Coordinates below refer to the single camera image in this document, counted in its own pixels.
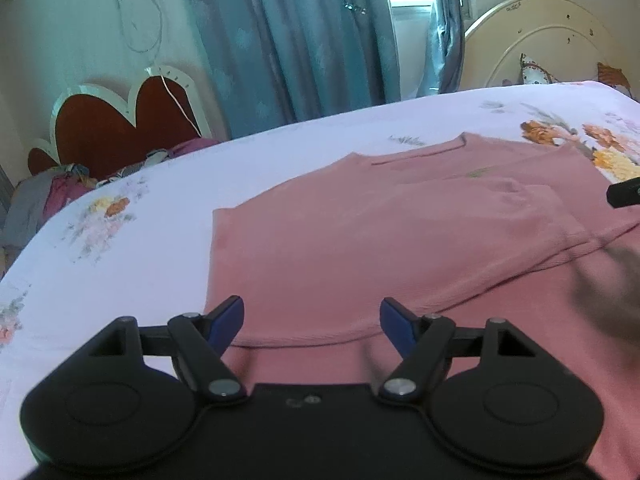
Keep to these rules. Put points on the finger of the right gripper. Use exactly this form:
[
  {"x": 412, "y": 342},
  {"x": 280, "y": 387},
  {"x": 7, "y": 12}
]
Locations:
[{"x": 624, "y": 194}]

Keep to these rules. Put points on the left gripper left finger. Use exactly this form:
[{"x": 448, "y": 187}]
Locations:
[{"x": 177, "y": 361}]

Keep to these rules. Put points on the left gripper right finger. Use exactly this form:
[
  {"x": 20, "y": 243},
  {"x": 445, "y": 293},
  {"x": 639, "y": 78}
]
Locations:
[{"x": 429, "y": 343}]

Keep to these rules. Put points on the pink sweater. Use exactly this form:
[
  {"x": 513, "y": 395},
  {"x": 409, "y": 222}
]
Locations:
[{"x": 473, "y": 228}]

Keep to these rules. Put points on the pile of clothes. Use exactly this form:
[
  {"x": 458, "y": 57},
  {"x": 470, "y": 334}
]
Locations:
[{"x": 37, "y": 199}]

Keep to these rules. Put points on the floral white bed sheet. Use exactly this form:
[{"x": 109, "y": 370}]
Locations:
[{"x": 141, "y": 246}]

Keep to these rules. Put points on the orange patterned pillow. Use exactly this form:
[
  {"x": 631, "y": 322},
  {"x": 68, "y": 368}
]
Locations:
[{"x": 614, "y": 78}]

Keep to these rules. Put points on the floral pillow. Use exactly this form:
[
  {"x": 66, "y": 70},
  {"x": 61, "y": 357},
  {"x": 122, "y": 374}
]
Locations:
[{"x": 532, "y": 73}]

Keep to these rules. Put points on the cream round headboard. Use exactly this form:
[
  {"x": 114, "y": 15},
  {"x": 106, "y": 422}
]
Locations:
[{"x": 560, "y": 35}]

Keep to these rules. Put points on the red heart-shaped headboard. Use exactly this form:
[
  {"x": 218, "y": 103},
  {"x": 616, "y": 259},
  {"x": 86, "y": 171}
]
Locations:
[{"x": 96, "y": 128}]

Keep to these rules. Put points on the teal blue curtain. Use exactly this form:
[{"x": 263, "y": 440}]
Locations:
[{"x": 277, "y": 62}]

